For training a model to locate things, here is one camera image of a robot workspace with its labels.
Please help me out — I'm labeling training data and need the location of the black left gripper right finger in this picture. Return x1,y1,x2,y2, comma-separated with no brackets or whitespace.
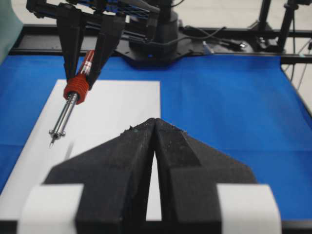
154,118,257,234

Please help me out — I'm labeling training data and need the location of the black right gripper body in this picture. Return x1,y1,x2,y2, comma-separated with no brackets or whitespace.
26,0,160,20

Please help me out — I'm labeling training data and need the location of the large white base board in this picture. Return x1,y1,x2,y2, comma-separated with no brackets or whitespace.
0,79,160,220

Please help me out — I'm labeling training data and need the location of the red handled soldering iron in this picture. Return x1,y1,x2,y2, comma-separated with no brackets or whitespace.
49,50,94,148

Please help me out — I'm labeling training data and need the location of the blue table cloth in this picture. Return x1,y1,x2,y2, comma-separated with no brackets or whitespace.
0,54,312,195

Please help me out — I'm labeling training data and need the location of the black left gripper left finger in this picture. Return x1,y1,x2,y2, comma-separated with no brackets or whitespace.
44,118,155,234

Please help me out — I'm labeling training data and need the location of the black metal table frame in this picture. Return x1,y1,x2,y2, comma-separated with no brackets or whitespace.
8,23,312,58

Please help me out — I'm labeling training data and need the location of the teal backdrop curtain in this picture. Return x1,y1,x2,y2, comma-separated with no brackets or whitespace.
0,0,23,64

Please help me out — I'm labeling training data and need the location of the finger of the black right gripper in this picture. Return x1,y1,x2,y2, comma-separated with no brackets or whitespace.
57,3,85,80
87,15,126,89

